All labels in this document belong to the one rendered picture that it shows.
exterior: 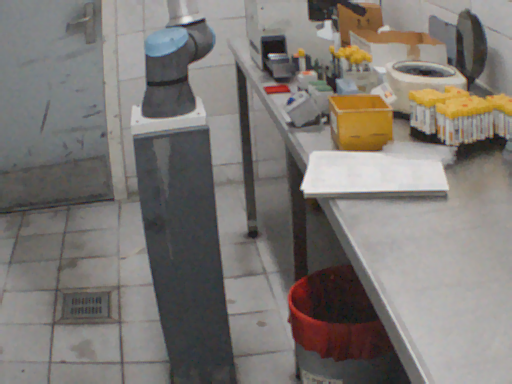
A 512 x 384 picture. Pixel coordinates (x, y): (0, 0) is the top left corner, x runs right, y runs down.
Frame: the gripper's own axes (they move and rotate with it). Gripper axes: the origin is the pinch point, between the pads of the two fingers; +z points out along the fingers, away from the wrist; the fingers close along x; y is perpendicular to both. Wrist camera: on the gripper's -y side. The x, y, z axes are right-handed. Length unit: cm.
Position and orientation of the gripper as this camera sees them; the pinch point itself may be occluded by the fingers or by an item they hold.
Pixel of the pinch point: (337, 48)
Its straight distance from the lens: 200.6
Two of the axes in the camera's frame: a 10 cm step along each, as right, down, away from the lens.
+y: -10.0, 0.2, 0.8
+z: 0.5, 9.3, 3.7
